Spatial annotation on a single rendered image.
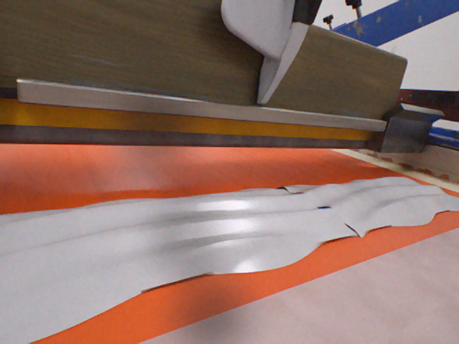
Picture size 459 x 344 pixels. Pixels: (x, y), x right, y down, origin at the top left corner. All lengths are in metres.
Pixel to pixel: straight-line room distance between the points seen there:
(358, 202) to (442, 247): 0.05
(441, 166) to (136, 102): 0.35
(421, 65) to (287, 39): 2.22
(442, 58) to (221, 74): 2.20
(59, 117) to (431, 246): 0.21
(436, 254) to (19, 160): 0.25
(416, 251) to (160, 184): 0.15
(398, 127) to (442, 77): 1.98
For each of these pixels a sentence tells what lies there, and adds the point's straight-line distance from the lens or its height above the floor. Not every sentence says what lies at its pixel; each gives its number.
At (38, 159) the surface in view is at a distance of 0.23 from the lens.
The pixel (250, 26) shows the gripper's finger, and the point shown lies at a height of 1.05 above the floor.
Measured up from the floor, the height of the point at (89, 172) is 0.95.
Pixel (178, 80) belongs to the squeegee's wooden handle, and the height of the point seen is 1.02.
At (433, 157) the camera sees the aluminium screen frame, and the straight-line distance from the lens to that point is 0.43.
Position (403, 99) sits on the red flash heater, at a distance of 1.33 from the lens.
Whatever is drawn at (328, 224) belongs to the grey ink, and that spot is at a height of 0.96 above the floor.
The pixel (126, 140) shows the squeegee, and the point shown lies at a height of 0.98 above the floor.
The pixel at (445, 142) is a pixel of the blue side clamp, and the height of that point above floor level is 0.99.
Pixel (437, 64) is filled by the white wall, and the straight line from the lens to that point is 2.36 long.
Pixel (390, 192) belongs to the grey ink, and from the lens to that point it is 0.26.
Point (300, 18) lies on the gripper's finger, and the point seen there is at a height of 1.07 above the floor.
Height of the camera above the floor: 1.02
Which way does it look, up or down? 17 degrees down
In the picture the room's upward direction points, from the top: 9 degrees clockwise
